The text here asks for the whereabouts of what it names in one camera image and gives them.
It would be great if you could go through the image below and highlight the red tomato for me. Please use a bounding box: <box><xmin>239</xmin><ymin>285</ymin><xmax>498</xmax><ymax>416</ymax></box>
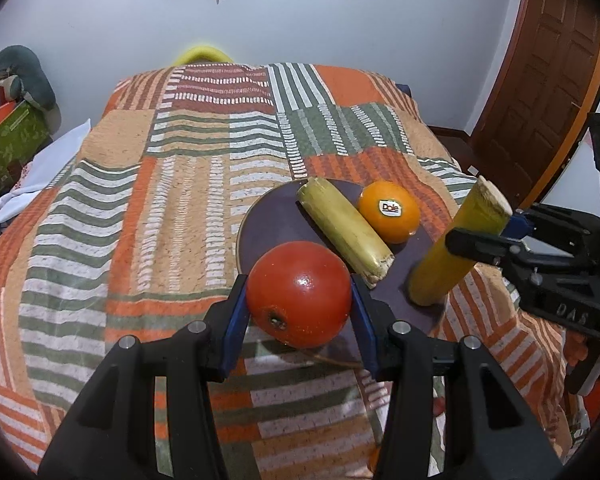
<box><xmin>245</xmin><ymin>241</ymin><xmax>354</xmax><ymax>350</ymax></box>

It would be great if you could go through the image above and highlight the yellow-green sugarcane piece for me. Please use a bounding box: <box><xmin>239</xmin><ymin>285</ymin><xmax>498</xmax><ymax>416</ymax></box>
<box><xmin>296</xmin><ymin>177</ymin><xmax>397</xmax><ymax>290</ymax></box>

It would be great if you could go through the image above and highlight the orange with sticker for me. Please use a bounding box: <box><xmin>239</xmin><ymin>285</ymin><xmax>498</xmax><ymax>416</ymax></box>
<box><xmin>357</xmin><ymin>180</ymin><xmax>421</xmax><ymax>244</ymax></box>

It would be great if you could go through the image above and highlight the wooden baseboard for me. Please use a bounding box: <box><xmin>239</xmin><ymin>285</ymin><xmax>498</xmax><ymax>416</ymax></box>
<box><xmin>427</xmin><ymin>125</ymin><xmax>475</xmax><ymax>149</ymax></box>

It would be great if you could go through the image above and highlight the brown wooden door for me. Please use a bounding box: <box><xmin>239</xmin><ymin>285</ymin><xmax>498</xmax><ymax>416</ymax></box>
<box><xmin>472</xmin><ymin>0</ymin><xmax>600</xmax><ymax>211</ymax></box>

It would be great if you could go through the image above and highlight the dark purple round plate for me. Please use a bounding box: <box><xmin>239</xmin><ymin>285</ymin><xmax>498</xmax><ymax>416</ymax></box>
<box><xmin>236</xmin><ymin>177</ymin><xmax>450</xmax><ymax>368</ymax></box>

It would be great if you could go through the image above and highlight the green cardboard box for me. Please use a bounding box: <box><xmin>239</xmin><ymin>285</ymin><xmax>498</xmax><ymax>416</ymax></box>
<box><xmin>0</xmin><ymin>100</ymin><xmax>51</xmax><ymax>201</ymax></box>

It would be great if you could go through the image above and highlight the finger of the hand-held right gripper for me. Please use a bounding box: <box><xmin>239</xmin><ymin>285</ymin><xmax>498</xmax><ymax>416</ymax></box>
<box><xmin>502</xmin><ymin>204</ymin><xmax>600</xmax><ymax>242</ymax></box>
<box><xmin>445</xmin><ymin>227</ymin><xmax>598</xmax><ymax>281</ymax></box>

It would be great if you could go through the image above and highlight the yellow sugarcane piece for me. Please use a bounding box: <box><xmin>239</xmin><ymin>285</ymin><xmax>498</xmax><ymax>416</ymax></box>
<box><xmin>407</xmin><ymin>176</ymin><xmax>512</xmax><ymax>307</ymax></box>

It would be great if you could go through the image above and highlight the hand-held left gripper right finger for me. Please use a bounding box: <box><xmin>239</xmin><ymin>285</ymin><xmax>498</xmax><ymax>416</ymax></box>
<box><xmin>350</xmin><ymin>275</ymin><xmax>567</xmax><ymax>480</ymax></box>

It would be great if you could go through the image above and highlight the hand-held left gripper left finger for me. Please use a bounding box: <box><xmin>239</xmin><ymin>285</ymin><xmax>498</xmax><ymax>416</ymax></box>
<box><xmin>37</xmin><ymin>274</ymin><xmax>253</xmax><ymax>480</ymax></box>

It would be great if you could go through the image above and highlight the grey neck pillow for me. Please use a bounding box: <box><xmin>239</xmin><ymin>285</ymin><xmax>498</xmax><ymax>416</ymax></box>
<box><xmin>0</xmin><ymin>45</ymin><xmax>62</xmax><ymax>132</ymax></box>

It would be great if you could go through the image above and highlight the striped patchwork blanket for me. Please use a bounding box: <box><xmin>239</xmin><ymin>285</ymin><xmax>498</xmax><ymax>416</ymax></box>
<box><xmin>0</xmin><ymin>62</ymin><xmax>596</xmax><ymax>480</ymax></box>

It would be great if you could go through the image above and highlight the white cloth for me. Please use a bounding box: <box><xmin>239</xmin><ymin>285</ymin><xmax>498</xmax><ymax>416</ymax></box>
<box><xmin>0</xmin><ymin>119</ymin><xmax>92</xmax><ymax>271</ymax></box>

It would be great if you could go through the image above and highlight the yellow pillow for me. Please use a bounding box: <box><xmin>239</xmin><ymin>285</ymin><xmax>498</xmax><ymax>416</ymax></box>
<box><xmin>172</xmin><ymin>44</ymin><xmax>237</xmax><ymax>67</ymax></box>

